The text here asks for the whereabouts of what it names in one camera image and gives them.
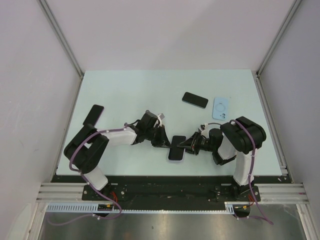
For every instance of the light blue phone case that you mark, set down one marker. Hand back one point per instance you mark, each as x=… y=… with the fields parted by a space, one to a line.
x=220 y=108

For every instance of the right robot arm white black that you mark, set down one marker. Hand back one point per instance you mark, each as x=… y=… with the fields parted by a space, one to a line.
x=236 y=140

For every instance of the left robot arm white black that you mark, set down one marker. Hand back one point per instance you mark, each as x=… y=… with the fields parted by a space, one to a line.
x=85 y=150

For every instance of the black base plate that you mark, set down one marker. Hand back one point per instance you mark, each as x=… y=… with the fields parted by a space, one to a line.
x=172 y=189

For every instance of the lilac phone case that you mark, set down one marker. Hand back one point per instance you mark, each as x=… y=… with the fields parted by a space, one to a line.
x=176 y=160

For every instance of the aluminium rail frame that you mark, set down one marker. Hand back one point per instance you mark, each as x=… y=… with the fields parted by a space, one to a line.
x=60 y=193

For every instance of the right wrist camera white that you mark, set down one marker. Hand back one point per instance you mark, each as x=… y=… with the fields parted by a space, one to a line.
x=203 y=127

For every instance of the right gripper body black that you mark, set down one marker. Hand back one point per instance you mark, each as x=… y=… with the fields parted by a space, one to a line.
x=205 y=144

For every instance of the slotted cable duct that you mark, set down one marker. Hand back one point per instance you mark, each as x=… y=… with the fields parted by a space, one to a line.
x=138 y=207

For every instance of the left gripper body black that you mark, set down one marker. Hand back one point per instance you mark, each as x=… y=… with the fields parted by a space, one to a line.
x=149 y=132

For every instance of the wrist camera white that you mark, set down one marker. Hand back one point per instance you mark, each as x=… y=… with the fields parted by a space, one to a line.
x=160 y=118
x=203 y=127

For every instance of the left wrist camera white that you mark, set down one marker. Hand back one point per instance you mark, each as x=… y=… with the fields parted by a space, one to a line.
x=160 y=118

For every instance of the black phone teal edge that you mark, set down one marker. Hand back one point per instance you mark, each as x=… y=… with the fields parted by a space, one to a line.
x=195 y=100

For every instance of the blue phone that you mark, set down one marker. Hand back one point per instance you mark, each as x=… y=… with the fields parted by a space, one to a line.
x=176 y=152

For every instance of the black phone purple edge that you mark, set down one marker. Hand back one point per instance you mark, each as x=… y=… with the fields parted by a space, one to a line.
x=93 y=115

